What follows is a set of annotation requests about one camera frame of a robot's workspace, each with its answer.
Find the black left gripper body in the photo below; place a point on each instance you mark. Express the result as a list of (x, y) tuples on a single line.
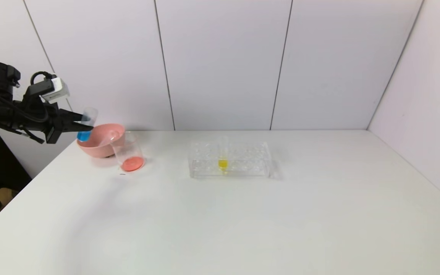
[(55, 126)]

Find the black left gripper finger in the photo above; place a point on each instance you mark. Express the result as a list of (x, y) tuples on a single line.
[(71, 115), (75, 126)]

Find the test tube with blue pigment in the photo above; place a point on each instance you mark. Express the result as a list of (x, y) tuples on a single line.
[(84, 135)]

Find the test tube with red pigment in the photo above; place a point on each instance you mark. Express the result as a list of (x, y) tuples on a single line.
[(113, 135)]

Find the test tube with yellow pigment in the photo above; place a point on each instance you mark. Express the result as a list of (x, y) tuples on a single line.
[(223, 163)]

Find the clear acrylic test tube rack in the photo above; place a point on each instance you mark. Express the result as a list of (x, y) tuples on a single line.
[(243, 160)]

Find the pink plastic bowl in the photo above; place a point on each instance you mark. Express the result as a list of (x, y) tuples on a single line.
[(99, 147)]

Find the clear glass beaker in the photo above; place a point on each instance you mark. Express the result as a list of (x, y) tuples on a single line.
[(130, 158)]

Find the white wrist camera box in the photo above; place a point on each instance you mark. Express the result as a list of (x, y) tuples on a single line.
[(55, 89)]

